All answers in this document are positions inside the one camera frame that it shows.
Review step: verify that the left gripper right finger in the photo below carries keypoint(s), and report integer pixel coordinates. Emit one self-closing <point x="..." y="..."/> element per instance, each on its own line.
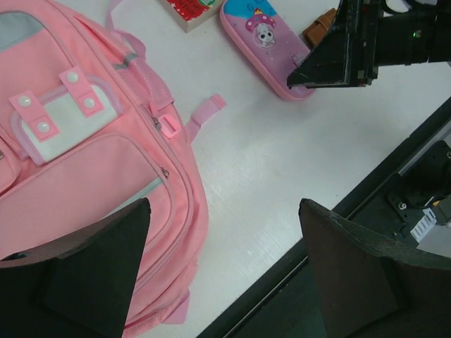
<point x="370" y="285"/>

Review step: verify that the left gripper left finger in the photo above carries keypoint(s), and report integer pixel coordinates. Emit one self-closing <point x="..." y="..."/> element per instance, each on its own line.
<point x="79" y="285"/>

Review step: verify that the right white cable duct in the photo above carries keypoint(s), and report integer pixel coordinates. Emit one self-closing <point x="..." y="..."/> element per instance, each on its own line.
<point x="425" y="224"/>

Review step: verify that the pink cartoon pencil case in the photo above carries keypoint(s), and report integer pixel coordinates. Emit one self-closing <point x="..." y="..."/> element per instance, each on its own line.
<point x="267" y="42"/>

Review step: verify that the pink student backpack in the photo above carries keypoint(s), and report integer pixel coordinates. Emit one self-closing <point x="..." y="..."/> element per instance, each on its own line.
<point x="87" y="127"/>

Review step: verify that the brown leather wallet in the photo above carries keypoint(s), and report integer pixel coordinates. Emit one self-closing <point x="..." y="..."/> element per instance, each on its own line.
<point x="314" y="33"/>

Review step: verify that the red patterned book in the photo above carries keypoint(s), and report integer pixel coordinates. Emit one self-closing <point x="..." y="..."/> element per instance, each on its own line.
<point x="190" y="14"/>

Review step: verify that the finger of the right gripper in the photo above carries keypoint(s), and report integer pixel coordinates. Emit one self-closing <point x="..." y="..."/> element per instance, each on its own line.
<point x="329" y="64"/>

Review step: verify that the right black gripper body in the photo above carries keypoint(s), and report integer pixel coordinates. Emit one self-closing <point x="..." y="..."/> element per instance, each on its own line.
<point x="377" y="36"/>

